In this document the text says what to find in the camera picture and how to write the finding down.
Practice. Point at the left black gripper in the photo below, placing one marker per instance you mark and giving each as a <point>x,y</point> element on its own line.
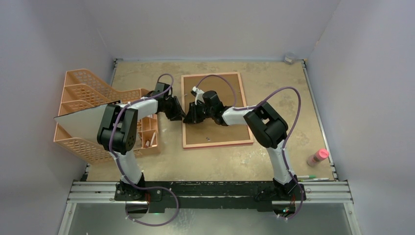
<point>177,114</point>

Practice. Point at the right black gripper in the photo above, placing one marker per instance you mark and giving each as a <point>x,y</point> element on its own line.
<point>197,113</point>

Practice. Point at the brown cardboard backing board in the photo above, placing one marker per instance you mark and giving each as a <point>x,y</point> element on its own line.
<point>233,87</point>

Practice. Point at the pink wooden photo frame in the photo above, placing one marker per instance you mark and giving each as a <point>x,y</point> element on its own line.
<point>184,136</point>

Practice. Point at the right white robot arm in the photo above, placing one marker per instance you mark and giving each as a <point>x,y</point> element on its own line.
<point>267,126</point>

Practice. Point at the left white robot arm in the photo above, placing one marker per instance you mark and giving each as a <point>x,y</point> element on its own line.
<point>131,175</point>

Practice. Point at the white marker in organizer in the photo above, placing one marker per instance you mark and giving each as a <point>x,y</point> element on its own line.
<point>150,140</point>

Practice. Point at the grey paper sheet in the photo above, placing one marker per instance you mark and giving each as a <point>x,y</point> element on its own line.
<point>96,125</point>

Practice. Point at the orange plastic desk organizer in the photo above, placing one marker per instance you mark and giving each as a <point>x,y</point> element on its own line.
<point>83,89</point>

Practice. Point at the small clear jar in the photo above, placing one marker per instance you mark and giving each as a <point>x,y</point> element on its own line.
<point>290,58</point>

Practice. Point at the pink glue bottle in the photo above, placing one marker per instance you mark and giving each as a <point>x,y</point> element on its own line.
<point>317,157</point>

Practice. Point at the green white marker pen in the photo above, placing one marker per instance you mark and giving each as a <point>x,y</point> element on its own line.
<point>305,177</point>

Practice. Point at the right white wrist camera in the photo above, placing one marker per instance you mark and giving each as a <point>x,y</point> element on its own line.
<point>198,94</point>

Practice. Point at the black mounting rail base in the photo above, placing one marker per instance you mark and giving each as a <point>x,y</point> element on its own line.
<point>263,196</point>

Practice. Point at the aluminium table frame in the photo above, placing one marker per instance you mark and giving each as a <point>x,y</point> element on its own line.
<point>328,210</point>

